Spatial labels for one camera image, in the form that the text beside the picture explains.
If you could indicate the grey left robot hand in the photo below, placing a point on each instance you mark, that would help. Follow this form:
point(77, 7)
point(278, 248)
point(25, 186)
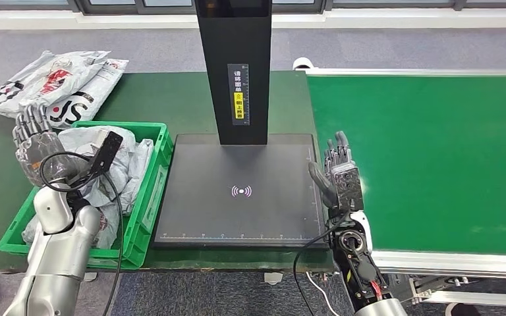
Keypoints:
point(45, 152)

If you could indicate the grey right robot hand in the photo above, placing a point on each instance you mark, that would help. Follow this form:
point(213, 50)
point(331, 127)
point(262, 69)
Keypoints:
point(338, 150)

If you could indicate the plain grey parcel bag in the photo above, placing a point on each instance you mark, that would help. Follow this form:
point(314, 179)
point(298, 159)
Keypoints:
point(120, 174)

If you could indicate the long grey parcel red print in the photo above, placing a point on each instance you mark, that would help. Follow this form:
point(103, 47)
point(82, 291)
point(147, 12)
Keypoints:
point(106, 226)

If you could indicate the green conveyor belt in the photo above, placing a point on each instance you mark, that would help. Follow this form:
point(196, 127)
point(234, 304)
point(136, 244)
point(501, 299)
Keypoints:
point(410, 152)

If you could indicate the white parcel bag red print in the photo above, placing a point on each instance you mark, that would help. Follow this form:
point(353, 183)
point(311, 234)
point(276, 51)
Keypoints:
point(52, 80)

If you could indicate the white parcel bag black letters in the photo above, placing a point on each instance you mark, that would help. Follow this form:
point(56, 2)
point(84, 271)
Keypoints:
point(91, 96)

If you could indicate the white conveyor end roller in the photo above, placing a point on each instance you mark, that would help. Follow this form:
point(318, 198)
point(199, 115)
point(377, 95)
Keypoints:
point(303, 63)

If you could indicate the black inbound scanner machine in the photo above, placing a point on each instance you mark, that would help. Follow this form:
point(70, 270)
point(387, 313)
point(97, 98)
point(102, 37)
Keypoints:
point(233, 43)

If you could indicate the black yellow label sticker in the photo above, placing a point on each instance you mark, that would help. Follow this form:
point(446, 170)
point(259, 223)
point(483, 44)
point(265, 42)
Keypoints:
point(238, 94)

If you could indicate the green plastic crate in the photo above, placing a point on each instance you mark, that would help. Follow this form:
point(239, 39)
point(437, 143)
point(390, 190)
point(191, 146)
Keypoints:
point(144, 235)

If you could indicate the white clip under table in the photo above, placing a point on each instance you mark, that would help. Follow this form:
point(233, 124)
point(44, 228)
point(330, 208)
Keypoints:
point(273, 278)

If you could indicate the black right wrist camera plate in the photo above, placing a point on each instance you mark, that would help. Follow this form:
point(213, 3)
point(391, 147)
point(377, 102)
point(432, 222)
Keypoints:
point(348, 187)

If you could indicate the black wrist camera plate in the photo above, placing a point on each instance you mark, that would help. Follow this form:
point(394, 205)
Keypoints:
point(348, 187)
point(106, 150)

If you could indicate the black left wrist camera plate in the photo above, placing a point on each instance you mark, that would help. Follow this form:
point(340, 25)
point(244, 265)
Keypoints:
point(106, 150)

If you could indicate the aluminium conveyor frame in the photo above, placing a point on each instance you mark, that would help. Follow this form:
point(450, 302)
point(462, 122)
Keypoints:
point(410, 71)

